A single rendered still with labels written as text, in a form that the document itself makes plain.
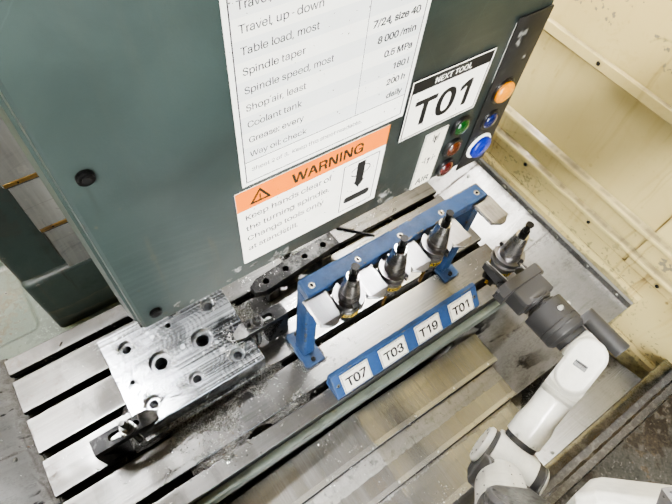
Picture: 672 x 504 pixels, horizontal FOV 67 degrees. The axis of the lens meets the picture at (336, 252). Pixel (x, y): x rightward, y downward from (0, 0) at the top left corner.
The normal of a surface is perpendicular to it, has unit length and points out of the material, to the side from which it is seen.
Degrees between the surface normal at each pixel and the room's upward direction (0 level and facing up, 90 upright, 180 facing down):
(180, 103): 90
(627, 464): 0
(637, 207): 90
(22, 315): 0
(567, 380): 34
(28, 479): 24
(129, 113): 90
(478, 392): 8
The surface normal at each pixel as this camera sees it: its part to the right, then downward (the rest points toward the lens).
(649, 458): 0.07, -0.53
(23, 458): 0.40, -0.67
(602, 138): -0.82, 0.45
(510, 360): -0.26, -0.30
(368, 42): 0.57, 0.72
